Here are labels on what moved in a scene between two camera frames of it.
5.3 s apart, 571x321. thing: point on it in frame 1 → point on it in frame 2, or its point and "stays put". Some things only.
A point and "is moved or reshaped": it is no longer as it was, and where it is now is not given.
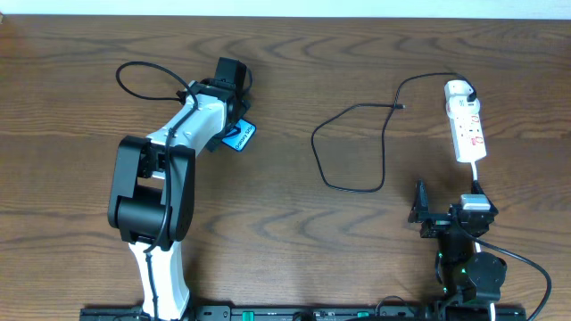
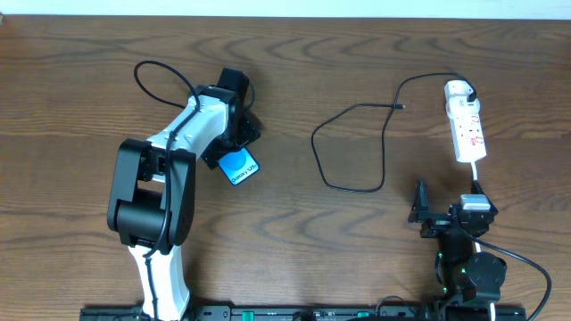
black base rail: [314, 313] stays put
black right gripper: [444, 218] stays put
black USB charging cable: [471, 97] stays put
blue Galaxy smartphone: [240, 135] is moved or reshaped
